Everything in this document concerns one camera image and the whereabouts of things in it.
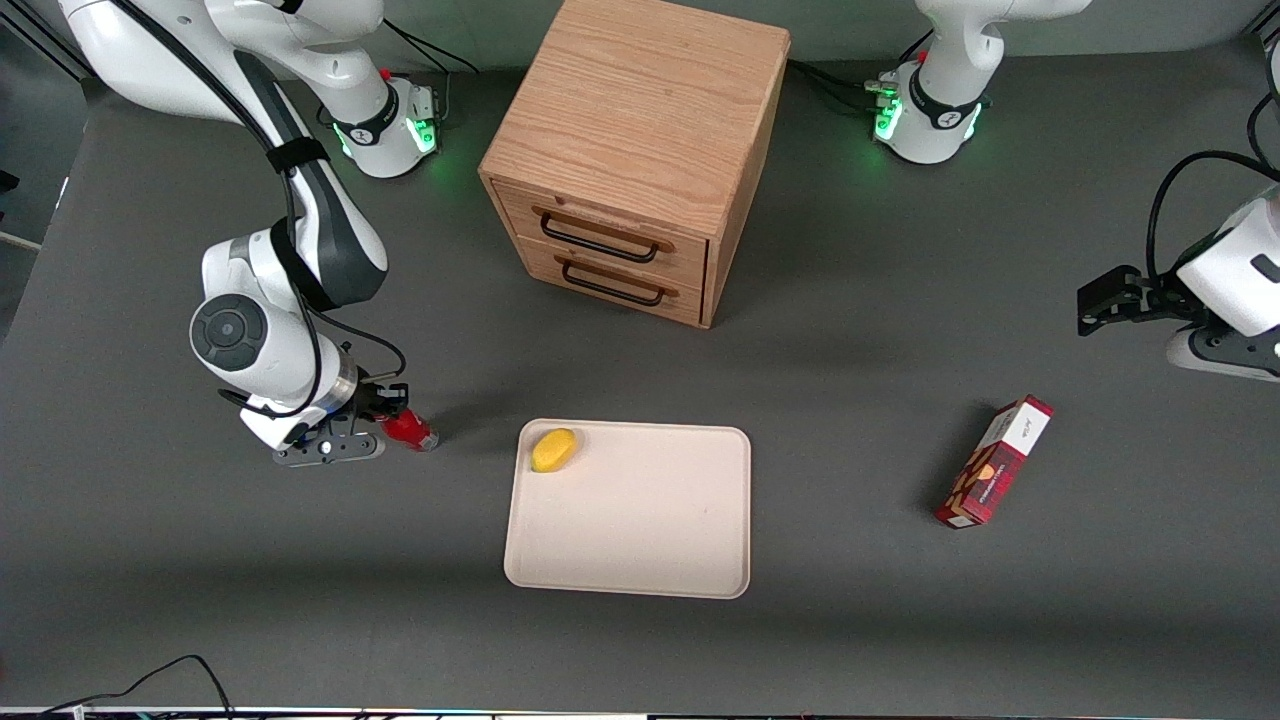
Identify black right arm base cables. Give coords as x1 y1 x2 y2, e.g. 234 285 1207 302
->
382 18 482 127

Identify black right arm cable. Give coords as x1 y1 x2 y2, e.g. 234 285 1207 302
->
108 0 408 419

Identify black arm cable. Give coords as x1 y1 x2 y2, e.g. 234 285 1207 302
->
108 0 408 419
1144 93 1280 293

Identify black left arm base cables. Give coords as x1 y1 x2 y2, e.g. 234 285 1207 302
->
787 28 933 113

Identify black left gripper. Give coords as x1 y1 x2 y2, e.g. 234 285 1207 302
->
1076 264 1207 337

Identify long black drawer handle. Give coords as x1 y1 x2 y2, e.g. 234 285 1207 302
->
539 209 663 265

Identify wooden drawer cabinet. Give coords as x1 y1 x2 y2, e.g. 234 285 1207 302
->
478 0 792 330

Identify thin black table-edge cable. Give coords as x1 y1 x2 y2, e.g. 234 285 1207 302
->
38 654 237 717

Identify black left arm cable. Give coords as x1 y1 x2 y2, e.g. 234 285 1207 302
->
1144 93 1280 293

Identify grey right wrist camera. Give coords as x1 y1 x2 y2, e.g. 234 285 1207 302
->
272 429 387 469

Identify red coke bottle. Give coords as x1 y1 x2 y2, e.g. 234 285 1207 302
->
383 405 440 453

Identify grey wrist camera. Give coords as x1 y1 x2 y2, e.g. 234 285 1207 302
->
272 429 387 469
1164 325 1280 384

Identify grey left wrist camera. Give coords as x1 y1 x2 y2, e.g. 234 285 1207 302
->
1164 325 1280 384

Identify red cookie box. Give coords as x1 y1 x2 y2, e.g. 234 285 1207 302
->
934 394 1056 530

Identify yellow lemon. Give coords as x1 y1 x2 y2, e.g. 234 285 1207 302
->
530 428 579 474

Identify black arm base cables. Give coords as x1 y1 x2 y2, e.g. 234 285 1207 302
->
382 18 482 127
787 28 933 113

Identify beige plastic tray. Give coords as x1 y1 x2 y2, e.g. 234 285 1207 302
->
503 418 753 601

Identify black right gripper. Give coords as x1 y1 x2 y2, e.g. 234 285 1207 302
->
339 382 411 434

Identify short black drawer handle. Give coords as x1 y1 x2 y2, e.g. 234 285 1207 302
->
561 257 668 308

